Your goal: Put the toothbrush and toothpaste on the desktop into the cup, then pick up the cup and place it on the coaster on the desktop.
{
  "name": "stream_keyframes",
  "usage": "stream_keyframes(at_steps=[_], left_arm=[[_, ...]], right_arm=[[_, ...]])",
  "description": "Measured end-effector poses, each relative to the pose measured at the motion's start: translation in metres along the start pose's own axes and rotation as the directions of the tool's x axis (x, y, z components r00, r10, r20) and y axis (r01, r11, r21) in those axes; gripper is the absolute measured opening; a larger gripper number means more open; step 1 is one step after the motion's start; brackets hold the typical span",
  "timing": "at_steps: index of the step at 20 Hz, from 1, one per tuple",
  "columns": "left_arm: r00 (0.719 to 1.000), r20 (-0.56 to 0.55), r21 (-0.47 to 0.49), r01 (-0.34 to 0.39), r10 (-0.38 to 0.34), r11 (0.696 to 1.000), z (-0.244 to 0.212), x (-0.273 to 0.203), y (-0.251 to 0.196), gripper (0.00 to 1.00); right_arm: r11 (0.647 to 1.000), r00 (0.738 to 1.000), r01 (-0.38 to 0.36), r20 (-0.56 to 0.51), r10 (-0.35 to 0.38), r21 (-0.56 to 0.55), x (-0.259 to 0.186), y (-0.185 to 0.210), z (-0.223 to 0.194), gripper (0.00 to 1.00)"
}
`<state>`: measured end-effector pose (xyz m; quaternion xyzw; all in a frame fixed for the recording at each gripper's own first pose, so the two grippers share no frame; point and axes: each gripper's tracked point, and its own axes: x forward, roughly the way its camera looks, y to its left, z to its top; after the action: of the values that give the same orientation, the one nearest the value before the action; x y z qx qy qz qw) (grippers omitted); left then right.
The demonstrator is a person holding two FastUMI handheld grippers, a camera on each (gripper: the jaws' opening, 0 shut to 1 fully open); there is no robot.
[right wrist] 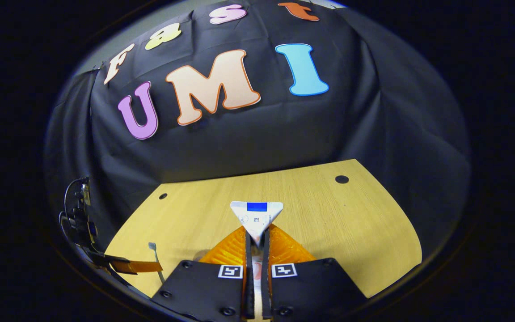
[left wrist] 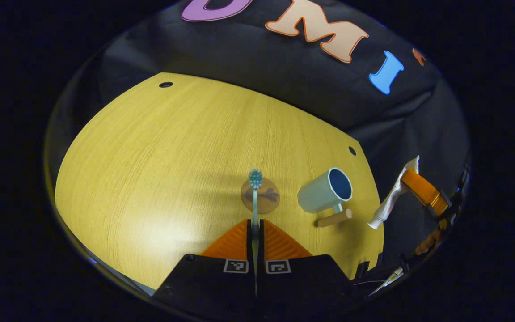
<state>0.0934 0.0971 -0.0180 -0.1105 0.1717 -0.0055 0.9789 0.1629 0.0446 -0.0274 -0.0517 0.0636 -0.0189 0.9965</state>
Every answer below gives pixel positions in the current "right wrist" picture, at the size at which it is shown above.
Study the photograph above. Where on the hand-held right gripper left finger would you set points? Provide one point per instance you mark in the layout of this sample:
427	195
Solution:
208	290

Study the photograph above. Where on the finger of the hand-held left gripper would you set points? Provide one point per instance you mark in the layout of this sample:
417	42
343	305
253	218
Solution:
137	267

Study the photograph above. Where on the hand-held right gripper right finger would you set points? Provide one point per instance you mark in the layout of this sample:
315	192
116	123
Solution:
306	290

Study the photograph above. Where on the white toothpaste tube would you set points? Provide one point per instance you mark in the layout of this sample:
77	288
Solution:
256	219

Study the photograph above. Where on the black backdrop cloth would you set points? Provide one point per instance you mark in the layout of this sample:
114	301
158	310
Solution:
262	134

